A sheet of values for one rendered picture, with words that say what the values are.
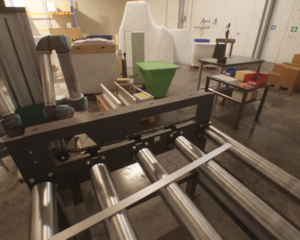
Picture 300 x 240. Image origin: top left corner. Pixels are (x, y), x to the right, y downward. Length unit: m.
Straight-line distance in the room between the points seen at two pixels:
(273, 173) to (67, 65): 1.67
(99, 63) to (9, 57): 2.51
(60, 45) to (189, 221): 1.47
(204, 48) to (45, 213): 7.31
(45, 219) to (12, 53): 1.49
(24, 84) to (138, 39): 3.17
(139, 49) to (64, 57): 3.17
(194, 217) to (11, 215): 1.89
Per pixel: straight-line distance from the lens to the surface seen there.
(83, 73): 4.36
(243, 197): 0.96
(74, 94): 1.74
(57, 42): 1.58
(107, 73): 4.24
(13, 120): 1.60
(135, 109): 0.99
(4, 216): 2.33
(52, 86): 1.58
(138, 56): 4.61
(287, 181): 1.16
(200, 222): 0.81
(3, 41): 1.96
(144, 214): 1.85
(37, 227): 0.89
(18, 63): 1.97
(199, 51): 7.57
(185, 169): 0.96
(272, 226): 0.94
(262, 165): 1.19
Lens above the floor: 1.60
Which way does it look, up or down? 30 degrees down
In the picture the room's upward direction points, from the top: straight up
